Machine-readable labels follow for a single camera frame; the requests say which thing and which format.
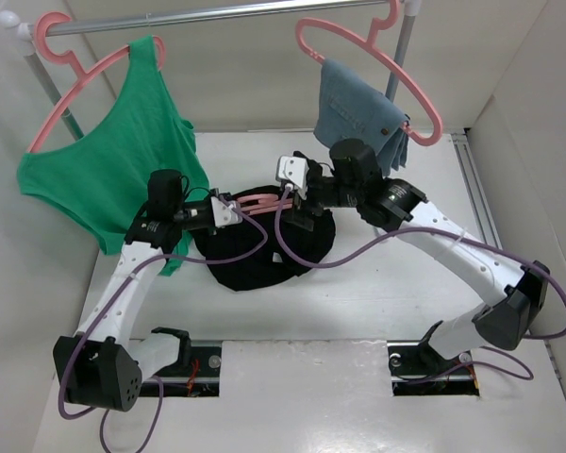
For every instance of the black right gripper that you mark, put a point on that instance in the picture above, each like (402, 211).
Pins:
(317, 172)

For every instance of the pink plastic hanger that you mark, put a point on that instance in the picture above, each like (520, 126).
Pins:
(258, 203)

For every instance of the black t shirt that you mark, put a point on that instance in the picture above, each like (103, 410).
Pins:
(270, 265)

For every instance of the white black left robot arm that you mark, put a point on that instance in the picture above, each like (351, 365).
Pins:
(98, 367)

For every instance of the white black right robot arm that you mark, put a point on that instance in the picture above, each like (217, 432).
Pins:
(512, 294)

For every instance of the pink hanger with jeans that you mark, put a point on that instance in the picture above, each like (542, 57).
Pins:
(368, 44)

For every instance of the green tank top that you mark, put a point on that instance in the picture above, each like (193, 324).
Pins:
(100, 181)

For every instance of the blue denim shorts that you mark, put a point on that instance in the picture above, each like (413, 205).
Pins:
(349, 108)

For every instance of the metal clothes rack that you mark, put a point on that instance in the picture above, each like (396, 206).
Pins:
(31, 40)

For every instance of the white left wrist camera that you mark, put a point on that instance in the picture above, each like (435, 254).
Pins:
(225, 210)

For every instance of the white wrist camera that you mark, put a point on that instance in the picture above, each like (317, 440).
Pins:
(293, 171)
(225, 210)

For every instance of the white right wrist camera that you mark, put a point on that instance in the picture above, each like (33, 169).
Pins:
(293, 171)

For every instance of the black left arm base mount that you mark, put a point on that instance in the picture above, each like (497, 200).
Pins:
(195, 377)

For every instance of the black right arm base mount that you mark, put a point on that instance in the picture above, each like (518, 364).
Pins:
(417, 371)

